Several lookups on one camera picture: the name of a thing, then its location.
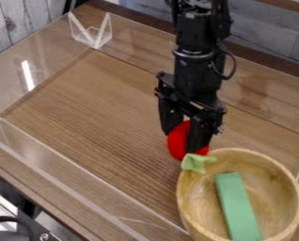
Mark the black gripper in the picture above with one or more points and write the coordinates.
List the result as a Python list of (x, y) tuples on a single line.
[(203, 108)]

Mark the red plush fruit green leaf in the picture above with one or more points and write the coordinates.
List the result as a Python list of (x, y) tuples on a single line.
[(193, 161)]

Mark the wooden bowl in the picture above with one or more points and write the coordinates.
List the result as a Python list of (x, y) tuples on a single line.
[(271, 188)]

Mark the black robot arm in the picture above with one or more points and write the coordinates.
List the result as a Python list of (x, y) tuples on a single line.
[(202, 23)]

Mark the green rectangular block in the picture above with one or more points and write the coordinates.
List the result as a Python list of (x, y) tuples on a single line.
[(239, 216)]

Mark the clear acrylic enclosure wall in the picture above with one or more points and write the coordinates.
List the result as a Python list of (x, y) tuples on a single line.
[(82, 147)]

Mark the clear acrylic corner bracket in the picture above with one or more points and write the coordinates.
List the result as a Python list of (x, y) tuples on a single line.
[(91, 36)]

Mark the black metal bracket bottom left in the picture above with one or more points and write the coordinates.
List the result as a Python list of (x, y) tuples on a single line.
[(29, 227)]

